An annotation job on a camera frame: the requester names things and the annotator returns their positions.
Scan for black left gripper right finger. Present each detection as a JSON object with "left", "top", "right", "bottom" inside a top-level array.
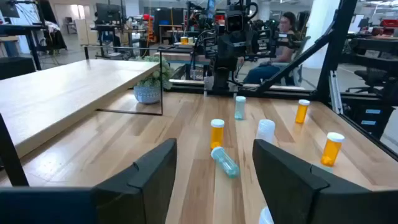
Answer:
[{"left": 252, "top": 138, "right": 398, "bottom": 224}]

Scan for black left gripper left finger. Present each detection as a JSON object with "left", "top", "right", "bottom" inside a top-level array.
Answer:
[{"left": 0, "top": 138, "right": 178, "bottom": 224}]

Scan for orange medicine bottle white cap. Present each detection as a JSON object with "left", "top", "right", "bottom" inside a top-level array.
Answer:
[
  {"left": 320, "top": 131, "right": 346, "bottom": 167},
  {"left": 210, "top": 118, "right": 225, "bottom": 150},
  {"left": 294, "top": 99, "right": 311, "bottom": 124}
]

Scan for person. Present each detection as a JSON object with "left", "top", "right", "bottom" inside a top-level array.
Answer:
[{"left": 242, "top": 11, "right": 301, "bottom": 85}]

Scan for grey office chair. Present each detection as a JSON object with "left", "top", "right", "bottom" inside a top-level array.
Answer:
[{"left": 273, "top": 35, "right": 312, "bottom": 86}]

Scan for black box blue labels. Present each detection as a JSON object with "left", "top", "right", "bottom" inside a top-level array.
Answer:
[{"left": 341, "top": 104, "right": 396, "bottom": 139}]

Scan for potted green plant grey pot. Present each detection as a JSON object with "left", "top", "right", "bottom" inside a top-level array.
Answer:
[{"left": 132, "top": 55, "right": 174, "bottom": 105}]

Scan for black computer monitor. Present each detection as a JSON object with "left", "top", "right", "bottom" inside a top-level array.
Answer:
[{"left": 95, "top": 2, "right": 123, "bottom": 23}]

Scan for black office chair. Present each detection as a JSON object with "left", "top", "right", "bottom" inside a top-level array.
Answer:
[{"left": 345, "top": 67, "right": 398, "bottom": 94}]

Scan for red storage box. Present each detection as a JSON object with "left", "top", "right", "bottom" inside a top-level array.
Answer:
[{"left": 379, "top": 19, "right": 398, "bottom": 29}]

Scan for black desk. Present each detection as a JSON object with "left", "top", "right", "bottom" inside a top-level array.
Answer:
[{"left": 0, "top": 23, "right": 47, "bottom": 71}]

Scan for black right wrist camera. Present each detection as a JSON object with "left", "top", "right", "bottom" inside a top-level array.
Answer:
[{"left": 224, "top": 10, "right": 246, "bottom": 34}]

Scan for black aluminium rig frame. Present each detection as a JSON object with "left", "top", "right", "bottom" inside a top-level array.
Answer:
[{"left": 169, "top": 0, "right": 398, "bottom": 162}]

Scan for silver aluminium bracket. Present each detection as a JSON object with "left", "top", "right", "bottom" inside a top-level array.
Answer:
[{"left": 328, "top": 70, "right": 345, "bottom": 115}]

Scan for wooden shelf black metal frame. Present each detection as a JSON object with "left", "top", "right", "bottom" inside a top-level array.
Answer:
[{"left": 0, "top": 45, "right": 164, "bottom": 187}]

